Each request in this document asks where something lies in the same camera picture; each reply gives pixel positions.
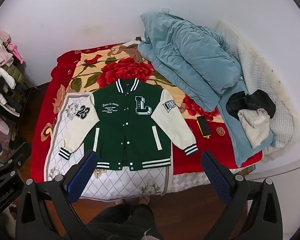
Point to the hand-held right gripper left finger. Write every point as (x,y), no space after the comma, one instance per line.
(82,173)

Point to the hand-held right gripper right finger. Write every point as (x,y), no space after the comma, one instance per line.
(215,177)

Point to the green and white varsity jacket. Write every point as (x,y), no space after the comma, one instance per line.
(126,127)

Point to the white diamond-pattern quilted mat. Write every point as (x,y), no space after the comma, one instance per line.
(130,182)

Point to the black phone with yellow case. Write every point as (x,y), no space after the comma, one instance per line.
(204,125)

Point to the cream white garment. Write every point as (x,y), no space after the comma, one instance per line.
(256,127)

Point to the person's dark trousers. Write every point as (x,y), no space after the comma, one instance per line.
(125,222)

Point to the person's feet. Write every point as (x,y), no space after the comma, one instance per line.
(143,199)

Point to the white cabinet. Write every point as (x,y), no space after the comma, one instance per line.
(290,180)

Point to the black garment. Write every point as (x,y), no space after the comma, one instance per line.
(260,100)

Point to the red floral blanket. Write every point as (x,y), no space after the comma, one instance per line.
(130,70)

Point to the white textured pillow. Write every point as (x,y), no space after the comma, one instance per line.
(262,62)

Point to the light blue duvet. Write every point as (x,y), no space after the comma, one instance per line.
(190,55)

